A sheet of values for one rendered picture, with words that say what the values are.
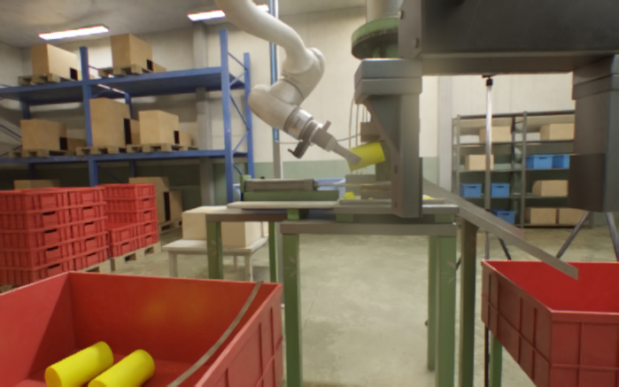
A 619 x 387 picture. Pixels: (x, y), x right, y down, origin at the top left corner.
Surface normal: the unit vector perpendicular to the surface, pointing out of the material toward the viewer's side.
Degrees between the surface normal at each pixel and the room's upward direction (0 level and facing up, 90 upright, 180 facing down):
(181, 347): 90
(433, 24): 90
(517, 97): 90
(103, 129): 90
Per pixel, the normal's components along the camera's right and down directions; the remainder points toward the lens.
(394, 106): 0.01, 0.07
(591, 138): -1.00, 0.03
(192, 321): -0.21, 0.08
